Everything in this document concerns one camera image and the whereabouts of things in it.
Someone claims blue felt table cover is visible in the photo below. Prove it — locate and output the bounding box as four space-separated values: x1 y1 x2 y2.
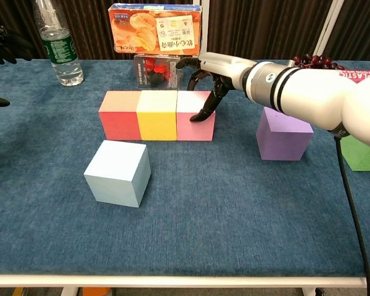
0 58 370 277

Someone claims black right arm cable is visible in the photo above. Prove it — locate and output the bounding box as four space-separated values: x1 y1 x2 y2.
334 135 370 296

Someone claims clear plastic water bottle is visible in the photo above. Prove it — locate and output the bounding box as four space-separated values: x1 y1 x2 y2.
33 0 84 86

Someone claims light blue foam cube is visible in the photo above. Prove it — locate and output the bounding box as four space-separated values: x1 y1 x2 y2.
83 139 152 208

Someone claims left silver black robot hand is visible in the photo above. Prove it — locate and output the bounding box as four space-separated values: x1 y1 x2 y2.
0 23 35 108

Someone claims plastic food wrap roll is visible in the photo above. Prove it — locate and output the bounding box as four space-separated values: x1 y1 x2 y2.
335 68 370 81

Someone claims green foam cube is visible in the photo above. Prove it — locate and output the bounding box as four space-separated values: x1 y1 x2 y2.
339 135 370 172

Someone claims purple foam cube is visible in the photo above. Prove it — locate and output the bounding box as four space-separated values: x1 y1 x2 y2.
255 106 314 162

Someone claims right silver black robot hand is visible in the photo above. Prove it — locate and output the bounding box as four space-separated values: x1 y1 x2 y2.
175 51 258 123

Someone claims pink foam cube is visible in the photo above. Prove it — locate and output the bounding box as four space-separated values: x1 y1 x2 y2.
175 90 216 142

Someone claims orange bread snack box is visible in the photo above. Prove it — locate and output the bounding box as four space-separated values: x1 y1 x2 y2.
107 2 202 56

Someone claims red foam cube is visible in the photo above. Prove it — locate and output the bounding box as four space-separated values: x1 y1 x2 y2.
98 90 142 141

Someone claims yellow foam cube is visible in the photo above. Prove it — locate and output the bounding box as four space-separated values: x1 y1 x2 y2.
136 90 178 142

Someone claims dark red grape bunch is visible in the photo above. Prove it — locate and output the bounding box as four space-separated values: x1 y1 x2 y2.
292 54 346 71

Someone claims small dark product box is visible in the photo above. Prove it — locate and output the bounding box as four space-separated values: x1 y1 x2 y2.
133 54 186 89

